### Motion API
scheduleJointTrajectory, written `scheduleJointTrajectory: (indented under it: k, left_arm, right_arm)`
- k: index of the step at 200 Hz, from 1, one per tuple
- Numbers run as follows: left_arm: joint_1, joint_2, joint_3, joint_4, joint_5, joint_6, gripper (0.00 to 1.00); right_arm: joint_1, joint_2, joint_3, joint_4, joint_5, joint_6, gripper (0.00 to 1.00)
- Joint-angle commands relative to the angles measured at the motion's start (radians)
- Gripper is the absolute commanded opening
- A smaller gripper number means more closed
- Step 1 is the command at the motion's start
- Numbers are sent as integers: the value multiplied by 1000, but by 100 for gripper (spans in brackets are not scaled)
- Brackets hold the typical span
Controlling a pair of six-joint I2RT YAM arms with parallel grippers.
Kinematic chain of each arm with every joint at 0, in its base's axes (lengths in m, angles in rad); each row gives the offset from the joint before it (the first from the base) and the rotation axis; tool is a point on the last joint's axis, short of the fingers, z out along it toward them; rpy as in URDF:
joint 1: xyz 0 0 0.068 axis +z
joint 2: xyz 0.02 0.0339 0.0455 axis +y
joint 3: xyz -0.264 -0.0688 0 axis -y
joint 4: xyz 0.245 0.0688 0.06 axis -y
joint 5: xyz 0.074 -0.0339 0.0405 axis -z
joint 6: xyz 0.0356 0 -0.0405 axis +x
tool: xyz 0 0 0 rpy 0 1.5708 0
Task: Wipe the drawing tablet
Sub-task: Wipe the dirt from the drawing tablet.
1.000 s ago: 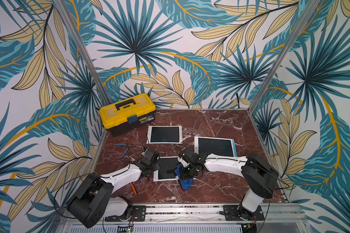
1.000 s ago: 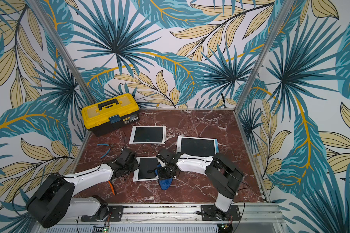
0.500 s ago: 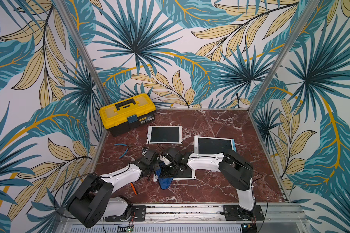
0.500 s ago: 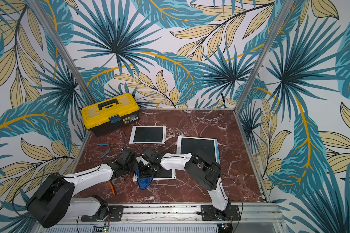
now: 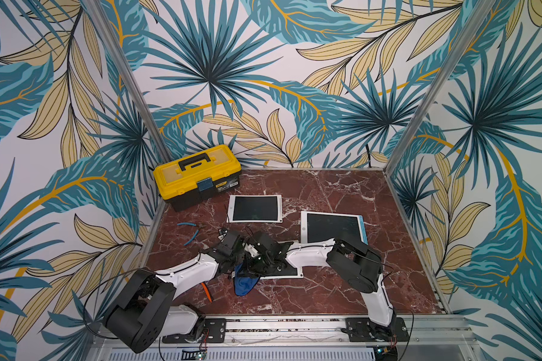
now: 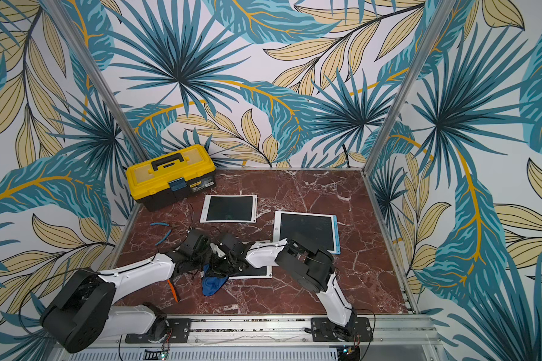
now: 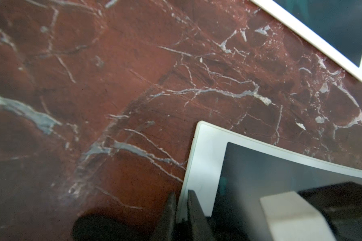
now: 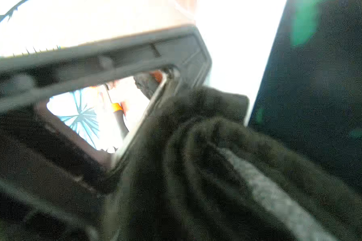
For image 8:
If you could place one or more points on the white drawing tablet front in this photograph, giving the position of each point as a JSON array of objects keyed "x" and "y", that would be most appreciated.
[{"x": 300, "y": 65}]

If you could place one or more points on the blue microfiber cloth black trim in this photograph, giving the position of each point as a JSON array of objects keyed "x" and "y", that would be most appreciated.
[{"x": 196, "y": 173}]

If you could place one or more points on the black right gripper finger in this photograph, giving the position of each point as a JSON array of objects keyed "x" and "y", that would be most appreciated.
[{"x": 28, "y": 129}]

